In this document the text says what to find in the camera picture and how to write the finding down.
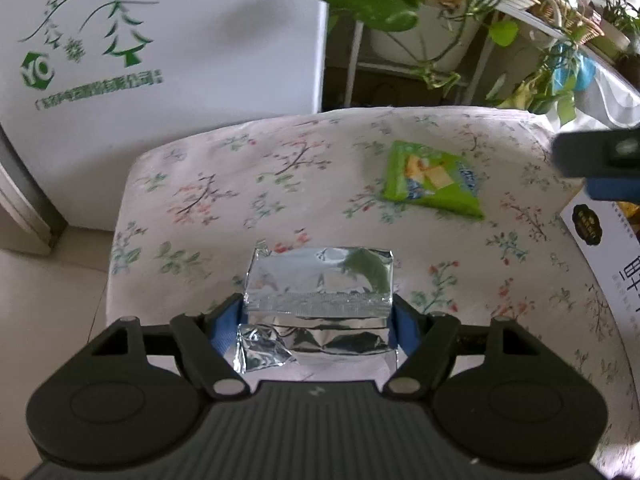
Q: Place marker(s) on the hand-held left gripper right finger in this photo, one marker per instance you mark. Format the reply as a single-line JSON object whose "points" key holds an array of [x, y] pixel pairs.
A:
{"points": [[402, 327]]}

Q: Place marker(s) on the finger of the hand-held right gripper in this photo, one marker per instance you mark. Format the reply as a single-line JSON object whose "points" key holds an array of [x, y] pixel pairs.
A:
{"points": [[595, 160]]}

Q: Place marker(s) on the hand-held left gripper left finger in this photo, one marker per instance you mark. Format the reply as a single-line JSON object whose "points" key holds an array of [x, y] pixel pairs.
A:
{"points": [[222, 332]]}

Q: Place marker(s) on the silver foil snack packet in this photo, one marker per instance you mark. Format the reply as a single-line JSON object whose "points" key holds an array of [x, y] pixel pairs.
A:
{"points": [[320, 285]]}

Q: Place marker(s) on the white printed cardboard box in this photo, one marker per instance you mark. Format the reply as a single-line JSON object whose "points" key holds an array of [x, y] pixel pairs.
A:
{"points": [[600, 255]]}

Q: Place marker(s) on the green snack packet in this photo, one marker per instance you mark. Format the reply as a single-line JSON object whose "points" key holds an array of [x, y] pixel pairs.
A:
{"points": [[430, 180]]}

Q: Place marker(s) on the small potted plant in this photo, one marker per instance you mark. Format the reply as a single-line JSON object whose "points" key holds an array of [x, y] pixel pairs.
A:
{"points": [[617, 30]]}

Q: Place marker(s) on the floral tablecloth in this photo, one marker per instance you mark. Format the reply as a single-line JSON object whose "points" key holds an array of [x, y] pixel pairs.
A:
{"points": [[240, 200]]}

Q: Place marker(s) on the wicker basket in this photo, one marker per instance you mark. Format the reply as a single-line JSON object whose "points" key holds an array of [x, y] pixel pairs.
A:
{"points": [[575, 17]]}

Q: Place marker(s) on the small white plant pot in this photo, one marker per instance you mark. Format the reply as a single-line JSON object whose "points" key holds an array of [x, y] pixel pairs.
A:
{"points": [[415, 45]]}

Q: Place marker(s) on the white metal plant rack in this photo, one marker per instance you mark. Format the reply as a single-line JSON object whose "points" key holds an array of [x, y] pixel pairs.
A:
{"points": [[355, 60]]}

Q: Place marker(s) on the white board with green print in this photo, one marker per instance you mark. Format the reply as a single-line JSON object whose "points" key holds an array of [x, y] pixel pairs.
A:
{"points": [[200, 35]]}

